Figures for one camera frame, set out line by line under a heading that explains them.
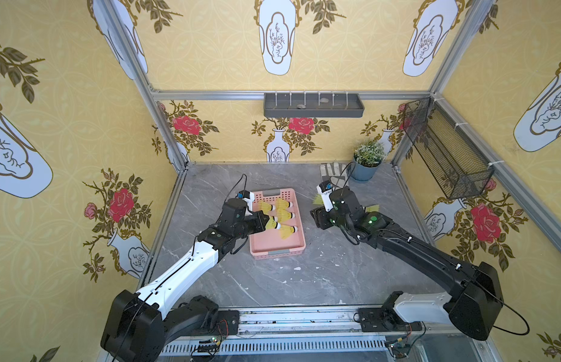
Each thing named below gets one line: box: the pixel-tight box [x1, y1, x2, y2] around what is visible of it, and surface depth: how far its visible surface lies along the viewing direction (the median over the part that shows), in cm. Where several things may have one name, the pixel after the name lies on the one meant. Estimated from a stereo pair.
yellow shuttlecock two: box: [275, 197, 294, 212], surface depth 102 cm
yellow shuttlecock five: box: [280, 224, 299, 240], surface depth 95 cm
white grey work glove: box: [319, 162, 348, 188], surface depth 119 cm
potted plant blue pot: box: [351, 139, 385, 182], surface depth 105 cm
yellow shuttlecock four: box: [265, 216, 282, 231], surface depth 85 cm
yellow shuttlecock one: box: [257, 200, 276, 215], surface depth 102 cm
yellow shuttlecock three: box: [276, 208, 296, 223], surface depth 99 cm
